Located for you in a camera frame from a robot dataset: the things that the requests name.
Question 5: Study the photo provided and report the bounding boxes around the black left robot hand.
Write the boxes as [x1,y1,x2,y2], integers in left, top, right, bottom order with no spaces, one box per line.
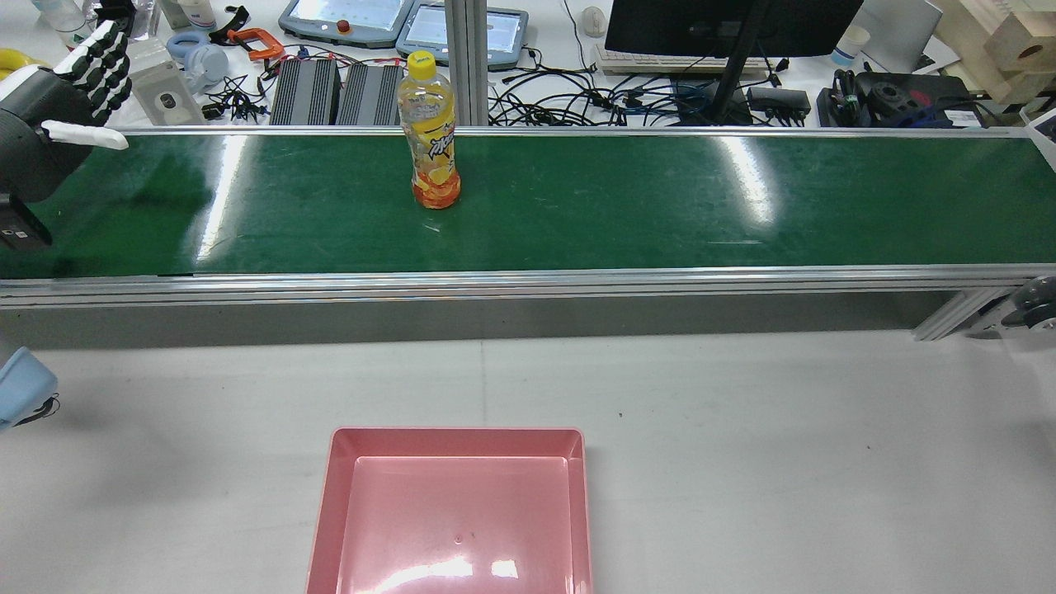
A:
[0,18,133,205]

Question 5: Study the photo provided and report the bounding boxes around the yellow object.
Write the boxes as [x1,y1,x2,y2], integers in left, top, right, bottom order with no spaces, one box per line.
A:
[0,48,44,82]

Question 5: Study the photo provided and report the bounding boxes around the pink plastic basket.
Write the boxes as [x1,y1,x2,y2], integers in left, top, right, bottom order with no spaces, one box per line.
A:
[305,426,595,594]

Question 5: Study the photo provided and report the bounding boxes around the clear plastic bottle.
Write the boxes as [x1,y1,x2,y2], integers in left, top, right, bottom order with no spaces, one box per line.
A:
[31,0,93,49]

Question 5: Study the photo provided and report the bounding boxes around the grey metal box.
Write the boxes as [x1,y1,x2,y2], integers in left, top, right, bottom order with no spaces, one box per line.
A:
[128,58,205,127]

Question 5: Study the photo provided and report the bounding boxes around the light blue tape roll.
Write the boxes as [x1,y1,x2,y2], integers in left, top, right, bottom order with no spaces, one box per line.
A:
[167,31,230,85]

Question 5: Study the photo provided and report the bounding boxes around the white jar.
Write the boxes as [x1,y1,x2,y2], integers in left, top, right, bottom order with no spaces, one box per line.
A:
[176,0,218,31]

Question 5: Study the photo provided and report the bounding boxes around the orange clamp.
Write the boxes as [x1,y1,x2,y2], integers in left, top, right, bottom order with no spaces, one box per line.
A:
[225,26,287,64]

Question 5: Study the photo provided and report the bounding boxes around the black finned power supply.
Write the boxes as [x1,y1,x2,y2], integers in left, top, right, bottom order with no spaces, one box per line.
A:
[338,62,405,127]
[270,58,342,127]

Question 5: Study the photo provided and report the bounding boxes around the grey teach pendant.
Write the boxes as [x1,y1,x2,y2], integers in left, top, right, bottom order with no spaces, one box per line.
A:
[394,2,530,73]
[278,0,415,50]

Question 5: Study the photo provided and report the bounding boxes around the orange drink bottle yellow cap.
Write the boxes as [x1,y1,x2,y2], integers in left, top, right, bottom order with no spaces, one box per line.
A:
[397,51,463,210]

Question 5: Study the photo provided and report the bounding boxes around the white keyboard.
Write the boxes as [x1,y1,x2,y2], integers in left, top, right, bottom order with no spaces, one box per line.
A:
[594,45,776,78]

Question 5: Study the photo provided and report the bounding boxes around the green conveyor belt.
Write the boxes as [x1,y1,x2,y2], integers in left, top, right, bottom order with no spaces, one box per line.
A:
[0,125,1056,313]

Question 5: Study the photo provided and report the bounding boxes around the black computer monitor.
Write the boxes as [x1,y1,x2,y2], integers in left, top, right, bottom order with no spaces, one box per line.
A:
[604,0,865,59]

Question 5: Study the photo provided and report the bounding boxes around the black monitor stand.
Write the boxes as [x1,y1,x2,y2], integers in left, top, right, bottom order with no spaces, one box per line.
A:
[708,0,774,126]

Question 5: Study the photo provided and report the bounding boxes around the flat black adapter box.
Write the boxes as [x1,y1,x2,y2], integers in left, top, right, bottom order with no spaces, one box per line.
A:
[747,86,813,118]

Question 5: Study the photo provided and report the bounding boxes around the white paper cup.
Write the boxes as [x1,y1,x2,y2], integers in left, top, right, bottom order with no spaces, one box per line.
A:
[830,25,872,68]

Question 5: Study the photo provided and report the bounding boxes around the black round device bag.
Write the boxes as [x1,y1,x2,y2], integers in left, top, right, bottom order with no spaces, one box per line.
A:
[817,70,984,130]

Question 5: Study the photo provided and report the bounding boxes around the grey laptop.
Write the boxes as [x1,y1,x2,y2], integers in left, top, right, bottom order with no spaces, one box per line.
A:
[850,0,944,75]

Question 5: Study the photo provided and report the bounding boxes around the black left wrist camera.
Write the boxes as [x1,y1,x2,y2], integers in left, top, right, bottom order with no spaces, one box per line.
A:
[0,192,53,251]

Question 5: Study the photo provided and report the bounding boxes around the small black cable bundle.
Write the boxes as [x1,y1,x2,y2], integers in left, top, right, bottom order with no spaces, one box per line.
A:
[202,74,273,123]

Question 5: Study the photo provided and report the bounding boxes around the black strap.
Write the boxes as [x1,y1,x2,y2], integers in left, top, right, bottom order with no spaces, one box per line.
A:
[208,5,251,46]

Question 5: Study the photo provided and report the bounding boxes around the aluminium camera post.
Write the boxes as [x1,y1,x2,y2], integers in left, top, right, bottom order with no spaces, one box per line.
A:
[444,0,490,127]

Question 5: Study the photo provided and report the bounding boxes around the tangled black cables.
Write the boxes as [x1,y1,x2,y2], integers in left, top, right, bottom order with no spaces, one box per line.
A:
[488,45,747,127]

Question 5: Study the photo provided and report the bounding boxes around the blue cable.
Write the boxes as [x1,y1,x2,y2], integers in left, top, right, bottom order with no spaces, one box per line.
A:
[627,76,714,116]

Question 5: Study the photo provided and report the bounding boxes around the aluminium conveyor support bracket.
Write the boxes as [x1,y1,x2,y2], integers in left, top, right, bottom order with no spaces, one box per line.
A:
[912,287,1006,342]

